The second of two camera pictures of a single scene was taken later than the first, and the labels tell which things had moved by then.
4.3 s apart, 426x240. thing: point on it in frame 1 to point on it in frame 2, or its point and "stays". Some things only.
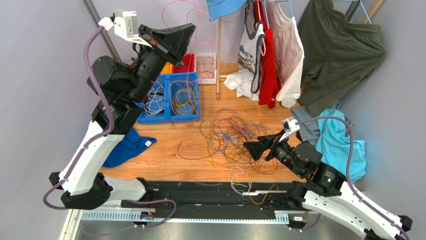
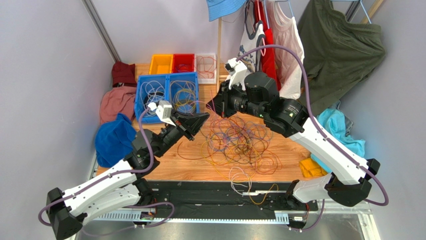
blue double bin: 172,97 stays
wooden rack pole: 219,57 stays
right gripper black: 271,148 to 225,103
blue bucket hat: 217,8 stays
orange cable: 206,66 stays
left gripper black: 177,38 to 190,124
